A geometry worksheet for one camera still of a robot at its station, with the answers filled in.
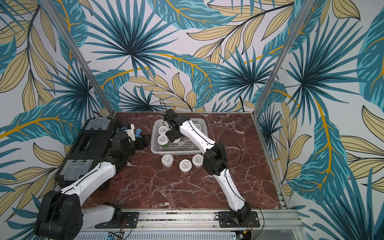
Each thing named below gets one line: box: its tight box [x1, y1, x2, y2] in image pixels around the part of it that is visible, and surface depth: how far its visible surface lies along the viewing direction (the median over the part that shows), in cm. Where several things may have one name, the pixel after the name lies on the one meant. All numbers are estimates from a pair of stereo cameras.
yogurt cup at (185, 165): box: [179, 159, 193, 172], surface depth 87 cm
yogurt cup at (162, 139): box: [157, 134, 169, 145], surface depth 96 cm
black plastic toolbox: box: [54, 117, 118, 189], surface depth 81 cm
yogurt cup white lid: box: [158, 126, 169, 135], surface depth 100 cm
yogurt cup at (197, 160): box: [192, 154, 204, 166], surface depth 89 cm
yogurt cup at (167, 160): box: [161, 154, 174, 168], surface depth 90 cm
